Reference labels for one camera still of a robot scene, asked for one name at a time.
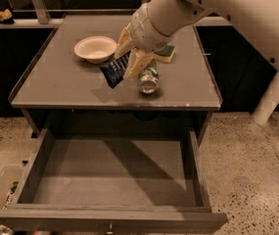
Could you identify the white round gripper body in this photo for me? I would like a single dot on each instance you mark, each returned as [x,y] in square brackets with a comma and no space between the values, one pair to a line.
[144,29]

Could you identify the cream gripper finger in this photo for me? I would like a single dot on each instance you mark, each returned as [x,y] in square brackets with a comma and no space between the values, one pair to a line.
[125,43]
[138,60]

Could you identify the dark blue rxbar wrapper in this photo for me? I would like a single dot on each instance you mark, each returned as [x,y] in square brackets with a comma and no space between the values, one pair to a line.
[114,71]

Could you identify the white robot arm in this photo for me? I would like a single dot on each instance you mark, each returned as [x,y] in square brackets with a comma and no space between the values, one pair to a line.
[154,24]

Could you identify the grey cabinet counter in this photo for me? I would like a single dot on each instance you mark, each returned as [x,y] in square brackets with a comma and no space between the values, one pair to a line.
[60,80]

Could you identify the open grey top drawer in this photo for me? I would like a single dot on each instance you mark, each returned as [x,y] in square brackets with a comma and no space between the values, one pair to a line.
[75,183]

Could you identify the clear plastic bottle green label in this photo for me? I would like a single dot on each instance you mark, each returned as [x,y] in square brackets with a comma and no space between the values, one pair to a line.
[148,79]

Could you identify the green yellow sponge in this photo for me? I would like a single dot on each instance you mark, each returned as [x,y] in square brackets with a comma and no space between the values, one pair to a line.
[165,55]

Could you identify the white paper bowl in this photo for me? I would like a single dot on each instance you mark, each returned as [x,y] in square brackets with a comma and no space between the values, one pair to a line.
[95,49]

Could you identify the small yellow black object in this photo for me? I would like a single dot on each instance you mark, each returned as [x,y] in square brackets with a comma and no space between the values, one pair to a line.
[6,17]

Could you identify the snack packets in bin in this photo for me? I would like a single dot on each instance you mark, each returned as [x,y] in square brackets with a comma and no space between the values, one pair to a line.
[10,194]

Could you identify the metal drawer handle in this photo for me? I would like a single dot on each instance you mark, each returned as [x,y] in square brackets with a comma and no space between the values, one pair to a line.
[110,230]

